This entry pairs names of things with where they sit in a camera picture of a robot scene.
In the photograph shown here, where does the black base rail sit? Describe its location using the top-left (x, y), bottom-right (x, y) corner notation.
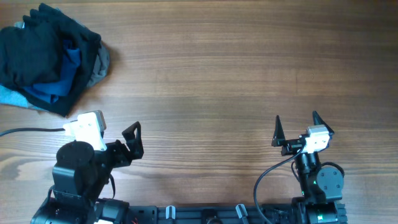
top-left (125, 203), bottom-right (348, 224)

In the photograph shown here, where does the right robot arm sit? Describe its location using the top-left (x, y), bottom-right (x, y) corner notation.
top-left (271, 111), bottom-right (348, 224)

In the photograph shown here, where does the blue folded shirt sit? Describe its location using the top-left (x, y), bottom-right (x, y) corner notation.
top-left (24, 40), bottom-right (81, 104)

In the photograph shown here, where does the grey folded garment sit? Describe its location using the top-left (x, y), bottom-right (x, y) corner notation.
top-left (86, 42), bottom-right (110, 88)

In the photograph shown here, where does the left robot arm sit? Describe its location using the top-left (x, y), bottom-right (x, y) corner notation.
top-left (31, 122), bottom-right (144, 224)

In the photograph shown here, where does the black folded garment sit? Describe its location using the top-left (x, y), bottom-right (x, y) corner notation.
top-left (6, 2), bottom-right (103, 118)

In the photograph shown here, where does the black polo shirt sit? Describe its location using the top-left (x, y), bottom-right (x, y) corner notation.
top-left (1, 22), bottom-right (63, 88)

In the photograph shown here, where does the light blue folded garment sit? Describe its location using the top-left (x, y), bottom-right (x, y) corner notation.
top-left (0, 86), bottom-right (44, 111)

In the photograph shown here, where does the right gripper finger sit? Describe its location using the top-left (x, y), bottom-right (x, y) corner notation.
top-left (271, 115), bottom-right (285, 147)
top-left (312, 111), bottom-right (335, 136)

